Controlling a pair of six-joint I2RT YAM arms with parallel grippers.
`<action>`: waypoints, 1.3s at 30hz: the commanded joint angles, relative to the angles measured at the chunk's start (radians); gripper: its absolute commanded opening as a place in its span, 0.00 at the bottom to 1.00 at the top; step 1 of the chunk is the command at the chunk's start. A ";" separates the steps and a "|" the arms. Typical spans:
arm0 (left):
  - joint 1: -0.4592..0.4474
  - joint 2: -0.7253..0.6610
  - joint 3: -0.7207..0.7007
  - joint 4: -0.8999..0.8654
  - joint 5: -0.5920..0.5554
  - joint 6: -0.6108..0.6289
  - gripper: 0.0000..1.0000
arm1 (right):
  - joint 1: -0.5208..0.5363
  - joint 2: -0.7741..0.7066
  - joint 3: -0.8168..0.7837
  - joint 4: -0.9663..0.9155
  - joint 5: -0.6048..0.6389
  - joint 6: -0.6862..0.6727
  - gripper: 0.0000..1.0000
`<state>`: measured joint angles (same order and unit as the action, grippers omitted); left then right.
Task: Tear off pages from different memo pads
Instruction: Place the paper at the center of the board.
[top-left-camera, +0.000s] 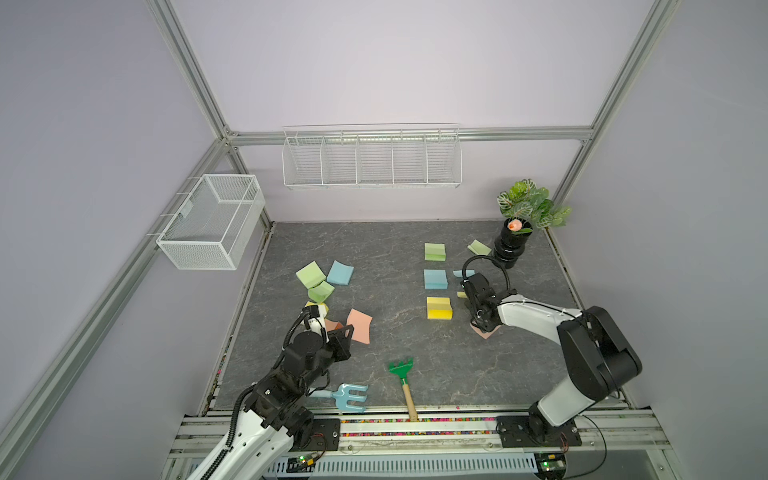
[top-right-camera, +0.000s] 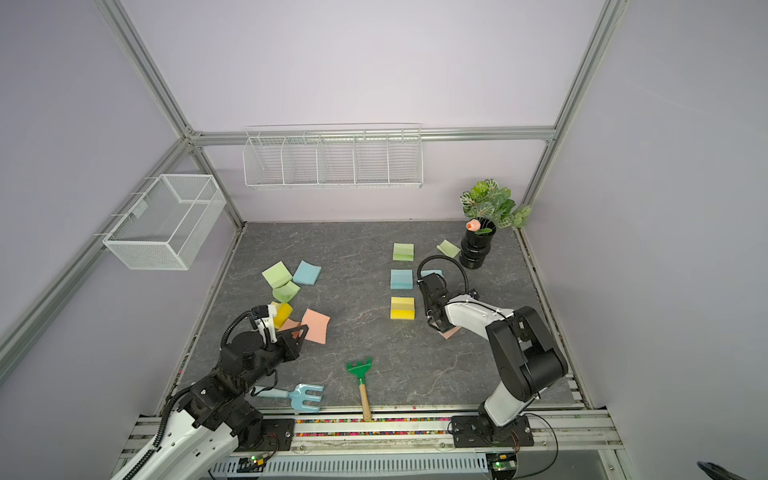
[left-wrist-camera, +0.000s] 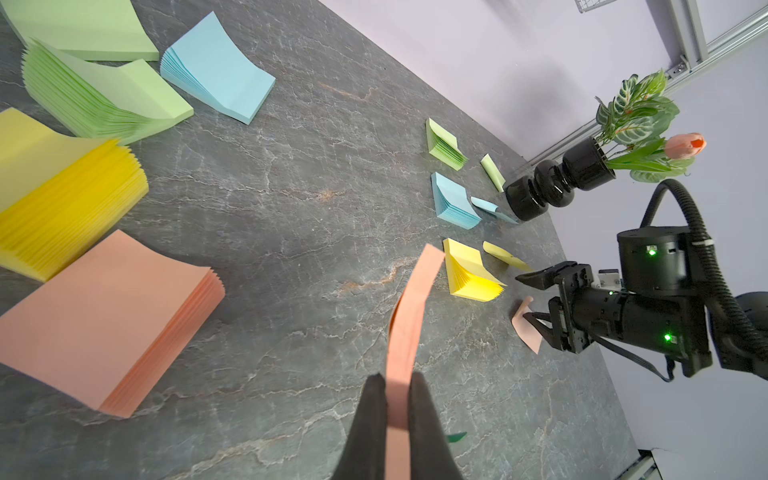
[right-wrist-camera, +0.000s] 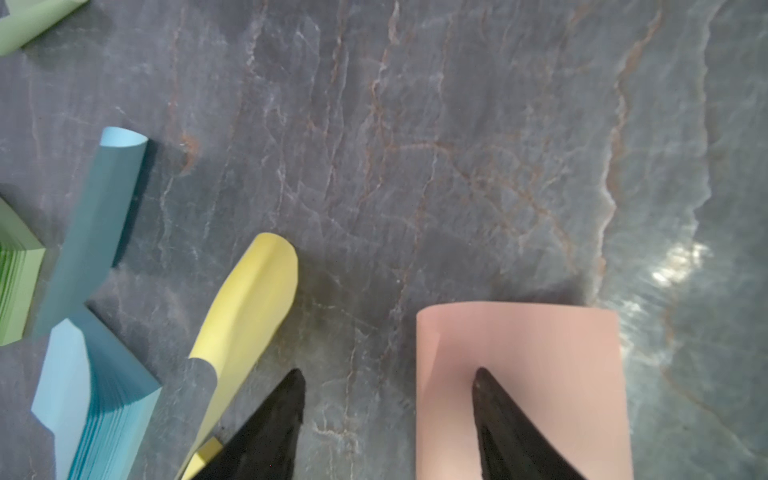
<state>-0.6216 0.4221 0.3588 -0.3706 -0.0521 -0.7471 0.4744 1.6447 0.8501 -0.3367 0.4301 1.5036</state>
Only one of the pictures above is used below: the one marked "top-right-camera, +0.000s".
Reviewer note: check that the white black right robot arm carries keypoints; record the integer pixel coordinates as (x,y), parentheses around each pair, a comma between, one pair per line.
(527,357)

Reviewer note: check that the white wire shelf basket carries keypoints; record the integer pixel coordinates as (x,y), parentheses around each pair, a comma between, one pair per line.
(344,155)

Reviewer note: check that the light blue garden fork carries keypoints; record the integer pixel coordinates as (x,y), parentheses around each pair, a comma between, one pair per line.
(304,398)

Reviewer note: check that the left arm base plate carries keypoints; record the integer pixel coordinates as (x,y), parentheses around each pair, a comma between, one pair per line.
(267,435)

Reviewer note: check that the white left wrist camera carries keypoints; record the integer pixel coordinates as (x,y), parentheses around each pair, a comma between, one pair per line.
(262,320)

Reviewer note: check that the torn pink memo page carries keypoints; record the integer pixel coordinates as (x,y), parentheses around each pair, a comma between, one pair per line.
(450,332)

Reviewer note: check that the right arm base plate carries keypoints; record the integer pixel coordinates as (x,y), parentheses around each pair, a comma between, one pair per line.
(475,431)

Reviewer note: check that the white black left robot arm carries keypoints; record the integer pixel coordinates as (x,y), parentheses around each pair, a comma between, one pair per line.
(212,418)

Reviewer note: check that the black glossy vase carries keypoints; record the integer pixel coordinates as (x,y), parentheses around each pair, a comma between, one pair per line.
(476,243)

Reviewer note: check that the light green memo pad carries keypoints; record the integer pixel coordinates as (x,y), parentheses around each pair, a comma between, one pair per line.
(277,275)

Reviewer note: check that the green garden rake wooden handle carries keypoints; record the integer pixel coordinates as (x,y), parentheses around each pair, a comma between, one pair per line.
(359,371)

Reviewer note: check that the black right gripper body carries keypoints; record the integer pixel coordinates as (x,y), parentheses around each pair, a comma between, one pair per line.
(440,328)

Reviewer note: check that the pink memo pad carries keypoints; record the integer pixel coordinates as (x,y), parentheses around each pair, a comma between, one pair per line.
(317,324)
(291,327)

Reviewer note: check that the yellow fanned memo pad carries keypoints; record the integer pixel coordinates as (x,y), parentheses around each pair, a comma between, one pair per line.
(283,312)

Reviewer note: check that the green artificial plant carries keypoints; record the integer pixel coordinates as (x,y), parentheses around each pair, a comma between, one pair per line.
(489,207)

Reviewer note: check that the torn green memo page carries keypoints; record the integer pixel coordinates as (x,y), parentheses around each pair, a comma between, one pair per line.
(448,249)

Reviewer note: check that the light blue memo pad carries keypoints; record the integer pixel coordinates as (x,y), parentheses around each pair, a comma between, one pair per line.
(306,273)

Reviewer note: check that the white wire side basket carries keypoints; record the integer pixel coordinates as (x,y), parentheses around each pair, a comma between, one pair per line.
(168,224)

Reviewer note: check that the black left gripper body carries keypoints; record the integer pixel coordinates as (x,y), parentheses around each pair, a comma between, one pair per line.
(272,358)

